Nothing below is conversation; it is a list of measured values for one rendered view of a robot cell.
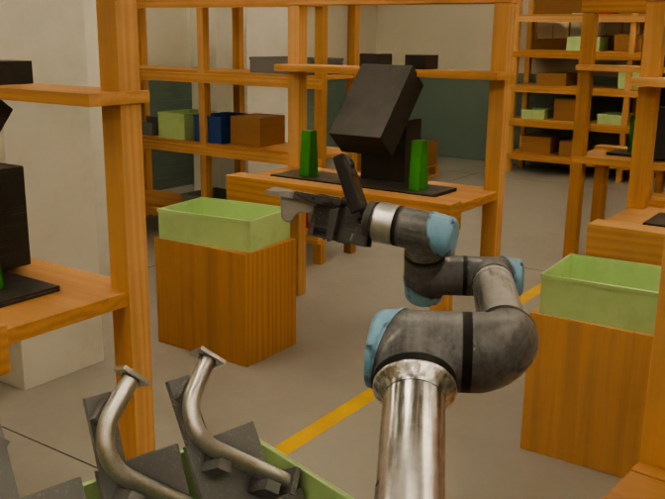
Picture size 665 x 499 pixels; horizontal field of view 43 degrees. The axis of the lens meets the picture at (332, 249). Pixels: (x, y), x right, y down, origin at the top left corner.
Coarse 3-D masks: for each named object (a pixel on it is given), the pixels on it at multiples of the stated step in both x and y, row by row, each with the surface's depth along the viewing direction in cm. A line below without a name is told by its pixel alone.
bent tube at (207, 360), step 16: (192, 352) 150; (208, 352) 148; (208, 368) 148; (192, 384) 146; (192, 400) 144; (192, 416) 143; (192, 432) 143; (208, 432) 144; (208, 448) 143; (224, 448) 145; (240, 464) 146; (256, 464) 148; (288, 480) 151
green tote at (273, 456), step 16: (272, 448) 160; (272, 464) 159; (288, 464) 155; (192, 480) 161; (304, 480) 152; (320, 480) 148; (96, 496) 148; (192, 496) 161; (304, 496) 153; (320, 496) 149; (336, 496) 145
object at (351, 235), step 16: (320, 208) 158; (336, 208) 156; (368, 208) 154; (320, 224) 158; (336, 224) 156; (352, 224) 157; (368, 224) 154; (336, 240) 157; (352, 240) 156; (368, 240) 158
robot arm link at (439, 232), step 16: (400, 208) 153; (400, 224) 151; (416, 224) 150; (432, 224) 149; (448, 224) 149; (400, 240) 152; (416, 240) 150; (432, 240) 149; (448, 240) 148; (416, 256) 153; (432, 256) 152
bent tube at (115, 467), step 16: (128, 368) 135; (128, 384) 135; (144, 384) 137; (112, 400) 134; (128, 400) 135; (112, 416) 133; (96, 432) 132; (112, 432) 132; (96, 448) 132; (112, 448) 132; (112, 464) 131; (128, 480) 133; (144, 480) 134; (144, 496) 135; (160, 496) 136; (176, 496) 137
